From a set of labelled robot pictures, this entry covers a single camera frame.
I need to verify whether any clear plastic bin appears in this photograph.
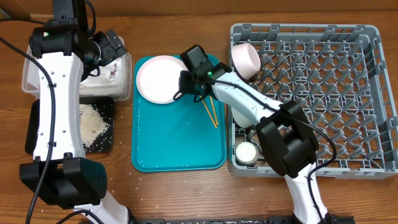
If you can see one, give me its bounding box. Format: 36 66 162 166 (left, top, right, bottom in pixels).
21 53 132 101

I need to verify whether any teal plastic tray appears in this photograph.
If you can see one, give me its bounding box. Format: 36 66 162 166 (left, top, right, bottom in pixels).
131 54 228 173

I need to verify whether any grey dishwasher rack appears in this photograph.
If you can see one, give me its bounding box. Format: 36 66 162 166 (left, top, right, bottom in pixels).
230 23 397 179

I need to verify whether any wooden chopstick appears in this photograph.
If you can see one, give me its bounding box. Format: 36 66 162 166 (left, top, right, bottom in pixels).
209 96 218 127
201 100 218 129

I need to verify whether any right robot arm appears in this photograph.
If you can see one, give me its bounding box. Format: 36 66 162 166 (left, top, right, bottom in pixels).
174 44 336 223

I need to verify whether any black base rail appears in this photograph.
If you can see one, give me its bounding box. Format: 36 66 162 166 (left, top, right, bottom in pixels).
137 216 295 224

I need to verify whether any pink bowl with rice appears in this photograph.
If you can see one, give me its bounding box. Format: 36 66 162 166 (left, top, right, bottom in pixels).
231 43 261 80

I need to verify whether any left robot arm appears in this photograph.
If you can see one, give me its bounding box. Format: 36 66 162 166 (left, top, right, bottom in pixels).
19 1 134 223

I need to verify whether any pink round plate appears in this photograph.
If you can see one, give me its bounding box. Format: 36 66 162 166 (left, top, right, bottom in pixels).
136 55 187 104

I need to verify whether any grey-green bowl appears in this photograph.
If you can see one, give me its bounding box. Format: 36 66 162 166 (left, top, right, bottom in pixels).
231 107 252 128

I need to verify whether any black waste tray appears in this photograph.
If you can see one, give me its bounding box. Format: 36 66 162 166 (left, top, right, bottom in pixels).
25 96 115 154

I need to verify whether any pile of rice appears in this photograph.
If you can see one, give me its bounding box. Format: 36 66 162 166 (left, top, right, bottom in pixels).
80 105 109 147

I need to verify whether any small white cup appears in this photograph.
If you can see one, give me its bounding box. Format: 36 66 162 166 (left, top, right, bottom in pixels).
235 142 259 166

